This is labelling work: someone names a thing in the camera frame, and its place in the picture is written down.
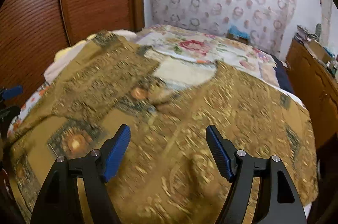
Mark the wooden sideboard cabinet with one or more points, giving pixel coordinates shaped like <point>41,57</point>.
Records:
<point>316,88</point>

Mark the cardboard box on cabinet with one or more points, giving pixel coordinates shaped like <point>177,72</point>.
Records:
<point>318,51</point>

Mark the blue item box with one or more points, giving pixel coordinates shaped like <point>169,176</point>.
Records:
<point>235,34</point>

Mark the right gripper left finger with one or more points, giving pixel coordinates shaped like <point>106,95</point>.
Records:
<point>58,200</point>

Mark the orange print bed sheet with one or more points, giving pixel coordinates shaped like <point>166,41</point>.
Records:
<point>26,108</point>

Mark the pink pillow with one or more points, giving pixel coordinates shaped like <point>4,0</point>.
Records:
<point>65,56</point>

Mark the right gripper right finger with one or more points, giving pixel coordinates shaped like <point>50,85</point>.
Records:
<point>278,200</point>

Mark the brown gold patterned garment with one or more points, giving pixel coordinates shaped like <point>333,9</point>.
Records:
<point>168,174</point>

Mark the brown louvered wardrobe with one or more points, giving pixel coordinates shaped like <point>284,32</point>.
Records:
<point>32,31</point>

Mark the stack of papers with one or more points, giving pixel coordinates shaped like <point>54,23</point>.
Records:
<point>303,35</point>

